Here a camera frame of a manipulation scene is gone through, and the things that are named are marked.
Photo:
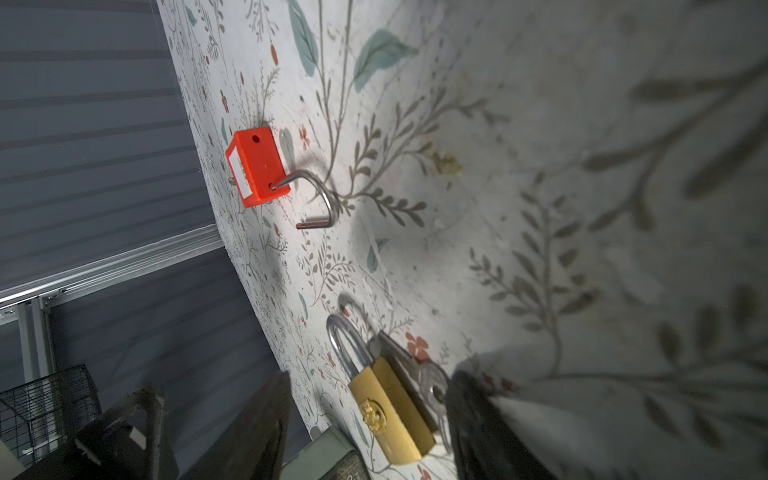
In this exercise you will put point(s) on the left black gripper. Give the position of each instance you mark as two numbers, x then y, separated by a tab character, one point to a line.
127	441

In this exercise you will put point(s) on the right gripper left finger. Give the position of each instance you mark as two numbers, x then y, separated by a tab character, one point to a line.
253	445

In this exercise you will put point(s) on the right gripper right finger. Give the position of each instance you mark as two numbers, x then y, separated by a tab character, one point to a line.
484	446

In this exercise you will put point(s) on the silver key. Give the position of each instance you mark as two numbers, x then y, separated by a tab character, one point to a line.
425	382

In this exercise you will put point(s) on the brass padlock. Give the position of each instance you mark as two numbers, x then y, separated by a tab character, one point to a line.
385	406

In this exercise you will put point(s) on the red padlock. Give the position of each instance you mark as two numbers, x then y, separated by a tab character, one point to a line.
260	176

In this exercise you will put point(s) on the black wire basket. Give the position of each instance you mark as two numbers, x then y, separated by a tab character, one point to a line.
41	415

